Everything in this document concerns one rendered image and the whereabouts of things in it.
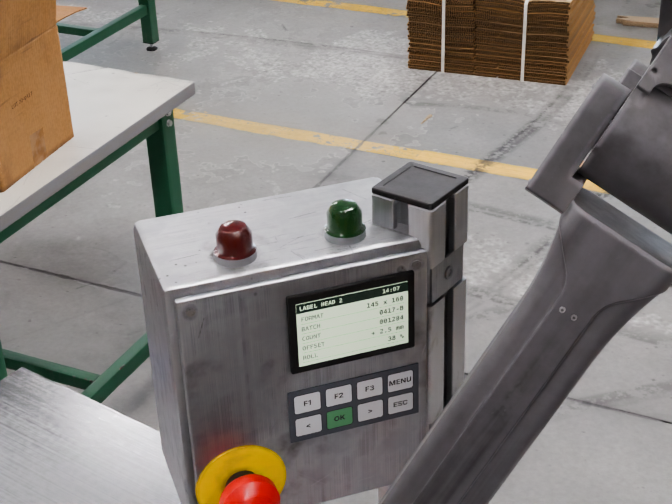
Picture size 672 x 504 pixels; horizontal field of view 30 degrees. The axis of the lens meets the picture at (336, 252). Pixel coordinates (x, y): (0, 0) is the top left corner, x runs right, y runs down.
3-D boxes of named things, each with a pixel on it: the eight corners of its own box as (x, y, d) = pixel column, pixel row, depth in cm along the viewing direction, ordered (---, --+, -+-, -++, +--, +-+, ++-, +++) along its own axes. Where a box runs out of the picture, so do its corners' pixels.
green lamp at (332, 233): (318, 229, 78) (317, 196, 77) (357, 221, 79) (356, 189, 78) (332, 248, 76) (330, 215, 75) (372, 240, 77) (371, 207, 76)
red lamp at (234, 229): (209, 250, 76) (206, 217, 75) (250, 242, 77) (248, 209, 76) (220, 271, 74) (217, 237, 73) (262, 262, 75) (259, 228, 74)
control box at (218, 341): (161, 452, 90) (130, 219, 80) (383, 399, 94) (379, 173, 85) (194, 545, 81) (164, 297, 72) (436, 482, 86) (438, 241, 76)
